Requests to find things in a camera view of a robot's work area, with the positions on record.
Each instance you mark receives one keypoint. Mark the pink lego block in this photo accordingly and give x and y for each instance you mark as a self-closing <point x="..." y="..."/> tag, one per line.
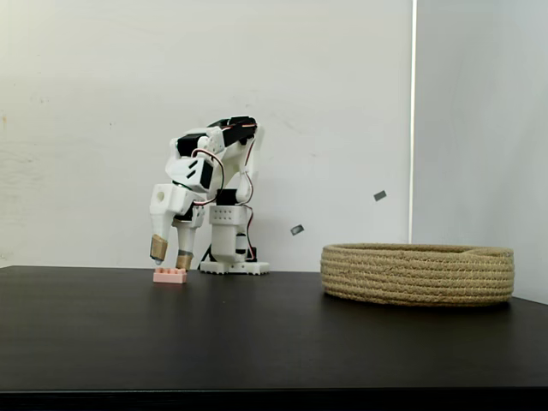
<point x="169" y="277"/>

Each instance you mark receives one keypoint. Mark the grey tape piece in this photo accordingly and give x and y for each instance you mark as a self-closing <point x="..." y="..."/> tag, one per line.
<point x="380" y="195"/>
<point x="297" y="229"/>

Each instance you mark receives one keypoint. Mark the white vertical wall trim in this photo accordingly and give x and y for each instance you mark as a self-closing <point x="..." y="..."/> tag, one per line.
<point x="413" y="128"/>

